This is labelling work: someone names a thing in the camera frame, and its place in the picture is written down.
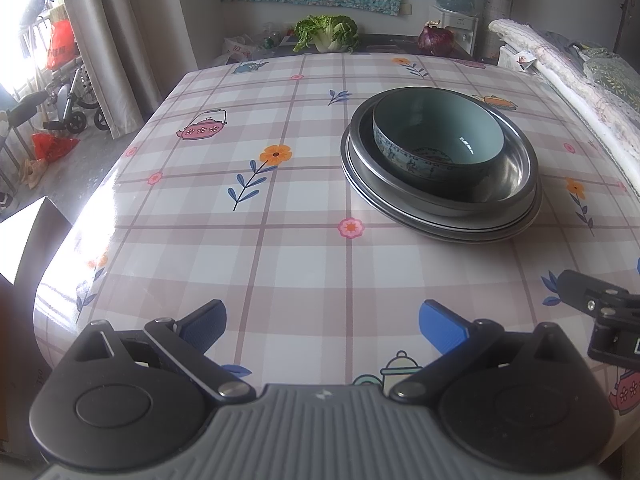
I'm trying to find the plaid printed tablecloth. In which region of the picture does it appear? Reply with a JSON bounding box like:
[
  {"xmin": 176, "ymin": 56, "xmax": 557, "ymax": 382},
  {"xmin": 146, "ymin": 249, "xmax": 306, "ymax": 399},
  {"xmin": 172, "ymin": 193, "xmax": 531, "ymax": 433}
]
[{"xmin": 32, "ymin": 52, "xmax": 640, "ymax": 456}]

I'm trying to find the small steel bowl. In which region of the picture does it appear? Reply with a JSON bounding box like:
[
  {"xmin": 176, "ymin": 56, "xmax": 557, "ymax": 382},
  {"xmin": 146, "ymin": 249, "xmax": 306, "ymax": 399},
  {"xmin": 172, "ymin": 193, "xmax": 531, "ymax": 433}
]
[{"xmin": 350, "ymin": 87, "xmax": 540, "ymax": 216}]

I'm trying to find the green floral pillow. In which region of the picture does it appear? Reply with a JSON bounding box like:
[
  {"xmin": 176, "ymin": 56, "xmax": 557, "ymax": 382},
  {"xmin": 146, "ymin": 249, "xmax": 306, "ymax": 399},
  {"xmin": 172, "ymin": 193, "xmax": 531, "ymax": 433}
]
[{"xmin": 582, "ymin": 47, "xmax": 640, "ymax": 111}]

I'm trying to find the rolled white mat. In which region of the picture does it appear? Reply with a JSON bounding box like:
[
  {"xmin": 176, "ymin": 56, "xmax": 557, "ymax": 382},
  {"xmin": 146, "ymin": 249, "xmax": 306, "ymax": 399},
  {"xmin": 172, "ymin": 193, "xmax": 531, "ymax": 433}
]
[{"xmin": 487, "ymin": 19, "xmax": 640, "ymax": 186}]

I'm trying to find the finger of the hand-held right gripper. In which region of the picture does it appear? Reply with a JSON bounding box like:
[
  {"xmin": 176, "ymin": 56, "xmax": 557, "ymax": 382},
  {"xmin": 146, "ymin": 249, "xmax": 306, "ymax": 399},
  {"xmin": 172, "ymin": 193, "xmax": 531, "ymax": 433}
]
[{"xmin": 557, "ymin": 269, "xmax": 640, "ymax": 377}]

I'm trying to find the dark side table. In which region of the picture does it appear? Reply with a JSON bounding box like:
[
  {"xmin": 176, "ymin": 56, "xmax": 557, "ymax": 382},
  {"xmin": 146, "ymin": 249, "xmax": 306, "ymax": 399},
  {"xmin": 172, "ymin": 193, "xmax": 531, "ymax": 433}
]
[{"xmin": 280, "ymin": 32, "xmax": 473, "ymax": 56}]

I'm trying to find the wooden wardrobe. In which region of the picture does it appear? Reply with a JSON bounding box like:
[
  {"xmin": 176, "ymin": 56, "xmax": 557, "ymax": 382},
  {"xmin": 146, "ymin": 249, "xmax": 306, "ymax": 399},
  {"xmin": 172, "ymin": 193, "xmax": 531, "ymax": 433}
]
[{"xmin": 617, "ymin": 0, "xmax": 640, "ymax": 46}]

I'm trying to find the grey curtain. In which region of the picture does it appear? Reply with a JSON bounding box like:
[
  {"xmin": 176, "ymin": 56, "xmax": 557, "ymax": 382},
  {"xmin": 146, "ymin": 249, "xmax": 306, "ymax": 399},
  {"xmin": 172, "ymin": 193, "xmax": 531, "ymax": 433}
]
[{"xmin": 55, "ymin": 0, "xmax": 221, "ymax": 141}]

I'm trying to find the large steel basin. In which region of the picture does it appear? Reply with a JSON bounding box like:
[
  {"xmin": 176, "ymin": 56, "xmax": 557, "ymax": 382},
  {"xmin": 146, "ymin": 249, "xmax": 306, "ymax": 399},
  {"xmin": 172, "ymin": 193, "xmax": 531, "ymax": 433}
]
[
  {"xmin": 342, "ymin": 150, "xmax": 543, "ymax": 237},
  {"xmin": 341, "ymin": 110, "xmax": 543, "ymax": 231}
]

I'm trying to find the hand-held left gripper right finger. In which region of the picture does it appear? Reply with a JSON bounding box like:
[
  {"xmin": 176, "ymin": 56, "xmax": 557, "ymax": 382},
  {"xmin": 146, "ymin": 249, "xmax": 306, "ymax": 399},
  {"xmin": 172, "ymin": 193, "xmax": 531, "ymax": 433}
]
[{"xmin": 389, "ymin": 300, "xmax": 583, "ymax": 403}]

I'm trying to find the napa cabbage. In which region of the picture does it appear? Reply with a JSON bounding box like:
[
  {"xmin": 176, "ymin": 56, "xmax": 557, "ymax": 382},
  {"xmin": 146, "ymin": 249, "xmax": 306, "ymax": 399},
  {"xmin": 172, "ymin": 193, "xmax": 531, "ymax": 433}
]
[{"xmin": 292, "ymin": 14, "xmax": 360, "ymax": 54}]

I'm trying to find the teal ceramic bowl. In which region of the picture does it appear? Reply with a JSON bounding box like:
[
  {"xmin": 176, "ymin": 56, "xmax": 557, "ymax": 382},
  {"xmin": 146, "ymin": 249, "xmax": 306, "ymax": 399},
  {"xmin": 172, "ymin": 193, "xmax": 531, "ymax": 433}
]
[{"xmin": 372, "ymin": 87, "xmax": 506, "ymax": 188}]

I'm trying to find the patterned paper roll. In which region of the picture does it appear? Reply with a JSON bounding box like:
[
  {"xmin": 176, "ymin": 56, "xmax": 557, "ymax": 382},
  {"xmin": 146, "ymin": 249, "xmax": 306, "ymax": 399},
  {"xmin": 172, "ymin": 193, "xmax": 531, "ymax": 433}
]
[{"xmin": 480, "ymin": 0, "xmax": 518, "ymax": 63}]

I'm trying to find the white water dispenser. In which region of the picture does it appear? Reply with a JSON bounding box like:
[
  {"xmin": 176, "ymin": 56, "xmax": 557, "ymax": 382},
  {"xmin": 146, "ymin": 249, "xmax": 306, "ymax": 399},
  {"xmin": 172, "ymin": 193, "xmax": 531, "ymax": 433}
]
[{"xmin": 429, "ymin": 5, "xmax": 478, "ymax": 56}]

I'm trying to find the white plastic bag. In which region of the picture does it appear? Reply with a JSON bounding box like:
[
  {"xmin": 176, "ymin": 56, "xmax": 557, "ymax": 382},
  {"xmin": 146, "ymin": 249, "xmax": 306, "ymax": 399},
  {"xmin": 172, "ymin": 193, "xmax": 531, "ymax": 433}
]
[{"xmin": 222, "ymin": 35, "xmax": 261, "ymax": 66}]

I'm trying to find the red cabbage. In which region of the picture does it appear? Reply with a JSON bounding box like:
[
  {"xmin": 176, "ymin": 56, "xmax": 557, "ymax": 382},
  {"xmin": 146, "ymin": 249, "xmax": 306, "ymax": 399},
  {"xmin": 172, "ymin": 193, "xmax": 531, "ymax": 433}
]
[{"xmin": 417, "ymin": 21, "xmax": 456, "ymax": 57}]

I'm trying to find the wheelchair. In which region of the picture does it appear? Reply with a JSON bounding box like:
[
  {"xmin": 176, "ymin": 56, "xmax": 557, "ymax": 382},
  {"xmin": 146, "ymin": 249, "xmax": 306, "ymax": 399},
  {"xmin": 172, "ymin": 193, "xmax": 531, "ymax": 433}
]
[{"xmin": 20, "ymin": 10, "xmax": 101, "ymax": 136}]

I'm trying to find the red plastic bag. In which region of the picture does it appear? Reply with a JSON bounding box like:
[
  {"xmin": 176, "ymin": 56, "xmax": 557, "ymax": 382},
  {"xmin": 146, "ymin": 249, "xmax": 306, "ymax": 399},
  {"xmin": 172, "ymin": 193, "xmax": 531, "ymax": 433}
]
[
  {"xmin": 32, "ymin": 132, "xmax": 81, "ymax": 163},
  {"xmin": 47, "ymin": 20, "xmax": 76, "ymax": 68}
]

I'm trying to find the grey quilt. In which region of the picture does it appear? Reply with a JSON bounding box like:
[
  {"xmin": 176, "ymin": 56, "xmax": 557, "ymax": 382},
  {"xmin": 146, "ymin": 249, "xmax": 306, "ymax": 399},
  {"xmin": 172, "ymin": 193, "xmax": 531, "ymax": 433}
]
[{"xmin": 547, "ymin": 30, "xmax": 601, "ymax": 61}]

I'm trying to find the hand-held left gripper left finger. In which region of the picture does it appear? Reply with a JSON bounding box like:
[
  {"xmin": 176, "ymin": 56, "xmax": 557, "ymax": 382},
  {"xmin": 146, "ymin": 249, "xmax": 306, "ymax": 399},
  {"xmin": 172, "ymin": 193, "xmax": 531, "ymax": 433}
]
[{"xmin": 64, "ymin": 299, "xmax": 257, "ymax": 403}]

